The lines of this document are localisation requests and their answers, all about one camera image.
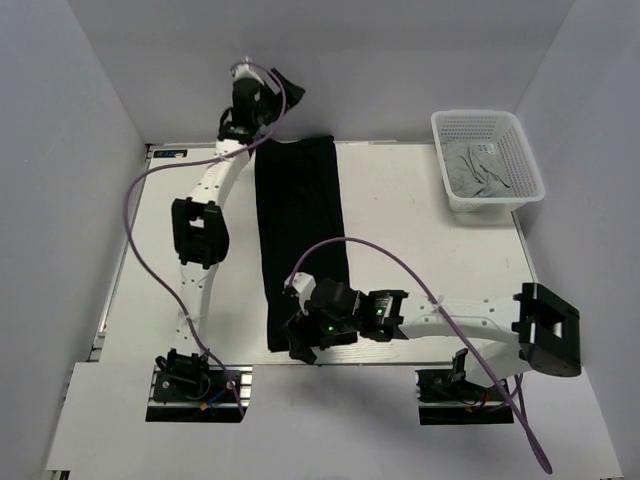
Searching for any blue label sticker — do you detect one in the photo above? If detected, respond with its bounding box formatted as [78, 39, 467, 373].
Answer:
[153, 149, 188, 159]

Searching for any grey t shirt in basket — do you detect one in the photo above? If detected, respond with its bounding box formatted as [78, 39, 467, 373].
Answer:
[442, 141, 513, 198]

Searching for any white plastic basket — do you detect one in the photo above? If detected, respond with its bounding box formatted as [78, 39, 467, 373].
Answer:
[431, 110, 546, 212]

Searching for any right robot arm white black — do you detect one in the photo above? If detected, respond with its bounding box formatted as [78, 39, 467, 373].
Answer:
[284, 274, 582, 388]

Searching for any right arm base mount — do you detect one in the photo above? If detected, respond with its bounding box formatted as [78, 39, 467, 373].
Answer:
[416, 369, 514, 426]

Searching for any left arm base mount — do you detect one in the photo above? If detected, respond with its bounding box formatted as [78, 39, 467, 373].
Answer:
[146, 349, 252, 424]

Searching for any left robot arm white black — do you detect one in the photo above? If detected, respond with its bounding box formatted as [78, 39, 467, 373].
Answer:
[171, 61, 305, 354]

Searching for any black t shirt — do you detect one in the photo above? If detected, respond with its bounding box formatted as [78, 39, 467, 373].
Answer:
[255, 136, 345, 352]

